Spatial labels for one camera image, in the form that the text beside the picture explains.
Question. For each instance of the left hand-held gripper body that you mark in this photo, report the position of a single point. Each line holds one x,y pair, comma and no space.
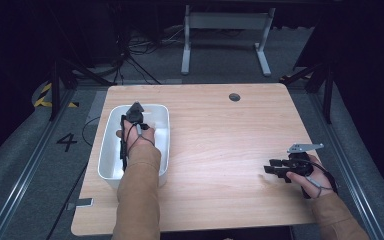
135,111

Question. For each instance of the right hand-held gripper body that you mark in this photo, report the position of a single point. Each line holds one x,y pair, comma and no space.
298,163

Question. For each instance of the white plastic bin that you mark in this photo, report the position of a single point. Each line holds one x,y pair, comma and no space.
111,156

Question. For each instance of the person's right hand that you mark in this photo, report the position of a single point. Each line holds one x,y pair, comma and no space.
313,183

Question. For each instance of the person's left hand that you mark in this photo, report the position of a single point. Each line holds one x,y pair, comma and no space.
143,136

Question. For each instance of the black metal stand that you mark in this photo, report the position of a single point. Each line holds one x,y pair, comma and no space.
328,93
56,90

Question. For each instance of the yellow and black floor tape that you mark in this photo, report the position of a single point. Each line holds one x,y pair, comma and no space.
41,100

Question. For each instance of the grey tape strip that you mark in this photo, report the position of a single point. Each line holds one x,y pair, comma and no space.
81,202

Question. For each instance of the grey metal table frame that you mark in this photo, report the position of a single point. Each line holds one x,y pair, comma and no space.
226,20

